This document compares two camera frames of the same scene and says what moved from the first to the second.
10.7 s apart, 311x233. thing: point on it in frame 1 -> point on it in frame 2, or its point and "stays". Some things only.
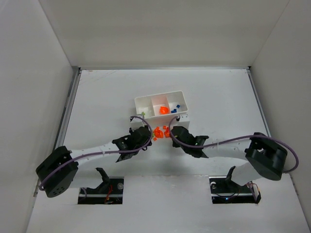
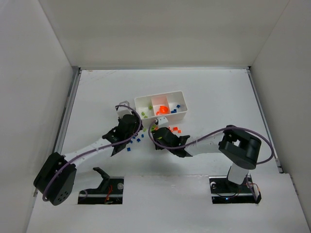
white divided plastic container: (161, 105) stays
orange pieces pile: (164, 110) stays
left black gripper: (145, 132) -> (134, 122)
